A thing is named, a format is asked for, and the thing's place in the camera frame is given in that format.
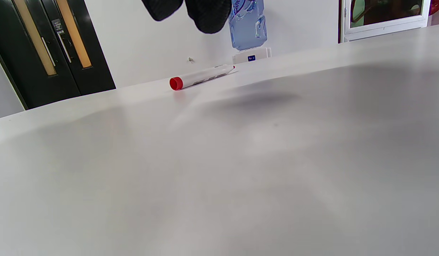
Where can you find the person's left hand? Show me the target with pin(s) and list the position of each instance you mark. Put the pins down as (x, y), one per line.
(209, 16)

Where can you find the white marker with red tip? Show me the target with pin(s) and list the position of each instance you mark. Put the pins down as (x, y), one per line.
(201, 75)

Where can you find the blue dispenser water bottle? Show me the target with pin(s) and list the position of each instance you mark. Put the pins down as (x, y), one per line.
(246, 28)

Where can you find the white water dispenser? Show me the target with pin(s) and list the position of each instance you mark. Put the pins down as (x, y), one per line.
(258, 55)

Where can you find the black double door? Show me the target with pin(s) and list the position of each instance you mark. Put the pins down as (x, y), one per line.
(98, 53)

